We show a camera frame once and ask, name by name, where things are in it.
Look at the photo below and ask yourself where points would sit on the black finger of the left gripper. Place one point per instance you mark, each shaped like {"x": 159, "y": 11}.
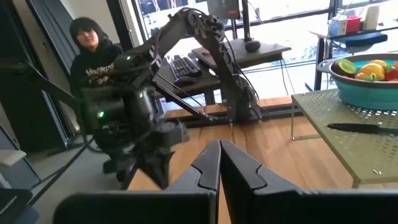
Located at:
{"x": 158, "y": 168}
{"x": 119, "y": 171}

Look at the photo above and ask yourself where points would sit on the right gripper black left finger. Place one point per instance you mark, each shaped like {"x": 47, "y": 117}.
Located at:
{"x": 186, "y": 207}

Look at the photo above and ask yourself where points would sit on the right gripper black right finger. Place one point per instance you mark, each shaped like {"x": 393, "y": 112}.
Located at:
{"x": 264, "y": 207}

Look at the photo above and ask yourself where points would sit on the black kitchen knife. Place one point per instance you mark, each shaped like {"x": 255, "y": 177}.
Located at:
{"x": 357, "y": 128}

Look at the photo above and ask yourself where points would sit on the blue collapsible colander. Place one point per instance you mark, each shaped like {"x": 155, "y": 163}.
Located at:
{"x": 367, "y": 96}

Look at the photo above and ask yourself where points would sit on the toy kiwi half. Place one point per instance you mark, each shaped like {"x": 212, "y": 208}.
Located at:
{"x": 345, "y": 67}

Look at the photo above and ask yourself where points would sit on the red toy strawberry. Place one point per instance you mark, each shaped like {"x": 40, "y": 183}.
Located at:
{"x": 391, "y": 74}

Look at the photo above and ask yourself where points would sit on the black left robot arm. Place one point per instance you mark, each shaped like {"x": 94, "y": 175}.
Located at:
{"x": 217, "y": 62}

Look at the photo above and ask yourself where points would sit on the black lit computer mouse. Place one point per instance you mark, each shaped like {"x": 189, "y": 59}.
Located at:
{"x": 185, "y": 81}

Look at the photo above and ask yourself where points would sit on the dark desk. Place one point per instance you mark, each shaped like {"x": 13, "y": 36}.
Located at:
{"x": 199, "y": 84}

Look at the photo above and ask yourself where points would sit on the person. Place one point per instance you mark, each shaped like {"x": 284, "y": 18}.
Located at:
{"x": 93, "y": 62}

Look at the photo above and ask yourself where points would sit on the black keyboard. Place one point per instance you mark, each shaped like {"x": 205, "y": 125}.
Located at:
{"x": 185, "y": 67}

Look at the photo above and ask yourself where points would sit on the green perforated metal riser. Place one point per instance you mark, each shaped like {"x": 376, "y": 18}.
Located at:
{"x": 342, "y": 149}

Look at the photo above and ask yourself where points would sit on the red flat device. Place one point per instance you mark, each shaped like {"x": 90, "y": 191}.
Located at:
{"x": 206, "y": 53}

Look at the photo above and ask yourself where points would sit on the black leg desk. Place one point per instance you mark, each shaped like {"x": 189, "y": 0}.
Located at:
{"x": 320, "y": 62}

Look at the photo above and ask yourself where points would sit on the grey side desk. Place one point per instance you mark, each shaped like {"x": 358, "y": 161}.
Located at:
{"x": 264, "y": 51}

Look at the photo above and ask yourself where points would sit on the large window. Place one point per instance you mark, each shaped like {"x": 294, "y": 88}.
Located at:
{"x": 295, "y": 31}

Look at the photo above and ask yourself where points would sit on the grey office chair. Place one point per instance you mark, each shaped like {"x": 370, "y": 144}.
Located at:
{"x": 360, "y": 40}

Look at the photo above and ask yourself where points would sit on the white blue box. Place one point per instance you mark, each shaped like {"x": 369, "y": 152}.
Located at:
{"x": 339, "y": 25}

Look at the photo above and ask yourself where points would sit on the red box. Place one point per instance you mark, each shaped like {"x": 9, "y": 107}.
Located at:
{"x": 353, "y": 24}

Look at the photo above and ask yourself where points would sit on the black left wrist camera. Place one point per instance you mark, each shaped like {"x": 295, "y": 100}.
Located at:
{"x": 175, "y": 132}

